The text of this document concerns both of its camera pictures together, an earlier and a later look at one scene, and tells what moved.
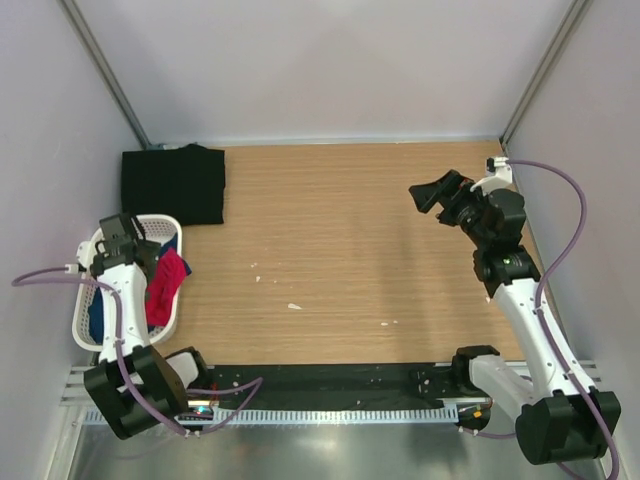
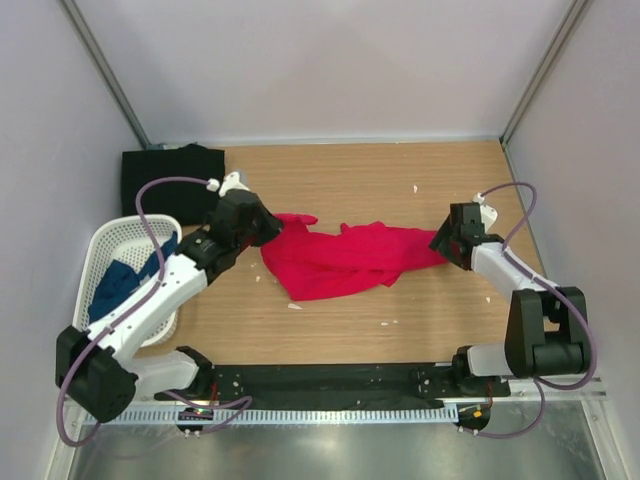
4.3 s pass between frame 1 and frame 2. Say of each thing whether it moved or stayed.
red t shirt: moved
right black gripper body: moved
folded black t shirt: stayed
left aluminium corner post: stayed
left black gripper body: moved
